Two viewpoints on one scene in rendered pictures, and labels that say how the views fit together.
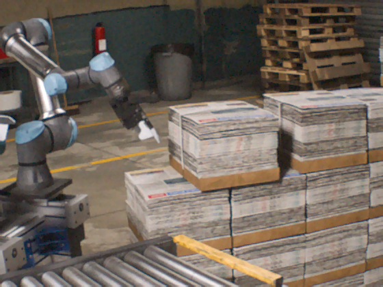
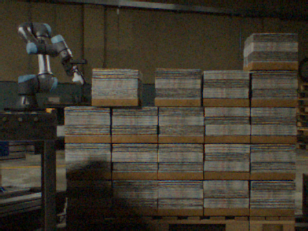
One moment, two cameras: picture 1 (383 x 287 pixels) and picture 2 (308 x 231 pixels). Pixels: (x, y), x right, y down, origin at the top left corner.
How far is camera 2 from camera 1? 1.53 m
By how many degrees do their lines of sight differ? 19
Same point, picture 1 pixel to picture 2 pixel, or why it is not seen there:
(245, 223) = (119, 129)
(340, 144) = (181, 92)
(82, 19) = not seen: hidden behind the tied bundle
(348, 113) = (187, 74)
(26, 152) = (20, 87)
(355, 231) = (193, 148)
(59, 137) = (43, 84)
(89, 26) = not seen: hidden behind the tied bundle
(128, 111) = (69, 67)
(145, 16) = not seen: hidden behind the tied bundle
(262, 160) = (128, 94)
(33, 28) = (38, 27)
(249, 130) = (121, 76)
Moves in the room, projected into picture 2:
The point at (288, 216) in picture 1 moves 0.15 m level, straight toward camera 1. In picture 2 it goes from (146, 130) to (133, 131)
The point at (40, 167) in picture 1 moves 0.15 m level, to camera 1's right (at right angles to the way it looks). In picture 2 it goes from (28, 96) to (47, 96)
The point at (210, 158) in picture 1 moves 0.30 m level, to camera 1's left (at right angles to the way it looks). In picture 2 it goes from (99, 89) to (56, 89)
